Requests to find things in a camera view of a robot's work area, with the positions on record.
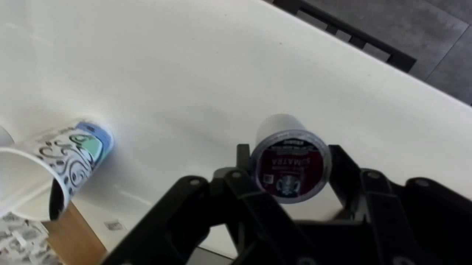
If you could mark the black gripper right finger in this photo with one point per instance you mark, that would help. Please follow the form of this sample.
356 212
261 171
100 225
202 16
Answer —
383 222

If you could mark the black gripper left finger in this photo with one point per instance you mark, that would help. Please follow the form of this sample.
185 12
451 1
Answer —
182 219

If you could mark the white coffee pod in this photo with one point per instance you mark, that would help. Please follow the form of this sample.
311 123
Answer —
290 162

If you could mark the patterned paper cup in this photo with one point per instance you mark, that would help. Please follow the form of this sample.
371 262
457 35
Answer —
42 173

